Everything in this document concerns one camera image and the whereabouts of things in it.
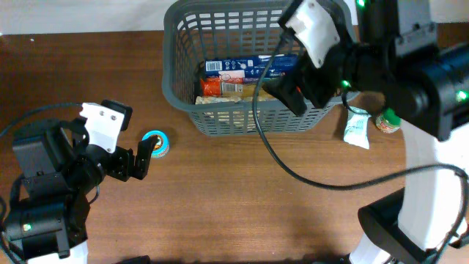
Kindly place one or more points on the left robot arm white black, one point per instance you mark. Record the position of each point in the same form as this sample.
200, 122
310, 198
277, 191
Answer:
48, 204

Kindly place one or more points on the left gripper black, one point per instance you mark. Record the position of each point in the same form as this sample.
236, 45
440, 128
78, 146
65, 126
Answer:
124, 167

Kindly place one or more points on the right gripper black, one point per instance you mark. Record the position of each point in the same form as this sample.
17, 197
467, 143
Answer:
308, 81

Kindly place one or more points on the green lid jar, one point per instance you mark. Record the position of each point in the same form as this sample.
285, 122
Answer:
388, 121

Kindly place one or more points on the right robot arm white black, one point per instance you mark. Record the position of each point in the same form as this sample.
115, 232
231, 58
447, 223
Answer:
394, 53

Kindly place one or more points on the white teal wrapped packet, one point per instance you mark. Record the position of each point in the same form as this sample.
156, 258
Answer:
355, 132

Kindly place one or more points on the rice bag beige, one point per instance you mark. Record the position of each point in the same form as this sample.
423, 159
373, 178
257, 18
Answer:
238, 116

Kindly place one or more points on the grey plastic basket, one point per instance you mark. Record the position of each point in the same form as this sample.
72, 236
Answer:
213, 54

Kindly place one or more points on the small round blue tin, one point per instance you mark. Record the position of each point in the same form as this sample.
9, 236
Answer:
162, 146

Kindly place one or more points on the spaghetti pack red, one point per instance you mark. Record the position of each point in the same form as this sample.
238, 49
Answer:
239, 87

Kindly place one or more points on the tissue multipack blue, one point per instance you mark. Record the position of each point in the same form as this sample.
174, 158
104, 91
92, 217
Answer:
249, 67

